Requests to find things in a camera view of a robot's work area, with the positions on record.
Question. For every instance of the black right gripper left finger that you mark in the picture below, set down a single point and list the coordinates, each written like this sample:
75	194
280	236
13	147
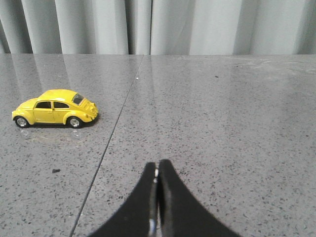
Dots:
137	217

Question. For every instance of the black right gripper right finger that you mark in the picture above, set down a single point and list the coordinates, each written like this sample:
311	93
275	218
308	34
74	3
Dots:
181	215

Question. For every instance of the yellow toy beetle car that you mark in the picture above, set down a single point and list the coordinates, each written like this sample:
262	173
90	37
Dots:
56	106

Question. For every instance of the grey curtain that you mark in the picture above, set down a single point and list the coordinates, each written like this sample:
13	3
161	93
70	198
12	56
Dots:
190	27

